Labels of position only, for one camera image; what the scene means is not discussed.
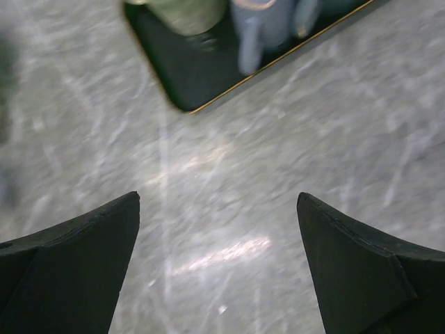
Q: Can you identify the grey-blue hexagonal mug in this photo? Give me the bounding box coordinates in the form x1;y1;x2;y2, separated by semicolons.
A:
293;0;322;39

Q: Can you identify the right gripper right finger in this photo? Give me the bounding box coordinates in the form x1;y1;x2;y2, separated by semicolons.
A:
296;192;444;333

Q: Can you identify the black gold-rimmed tray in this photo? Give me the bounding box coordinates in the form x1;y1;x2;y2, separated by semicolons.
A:
122;0;378;114

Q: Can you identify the green ceramic mug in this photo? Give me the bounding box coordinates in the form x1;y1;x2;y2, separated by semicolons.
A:
126;0;227;36

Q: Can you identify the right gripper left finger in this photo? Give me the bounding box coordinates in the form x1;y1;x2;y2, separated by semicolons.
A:
1;191;140;333

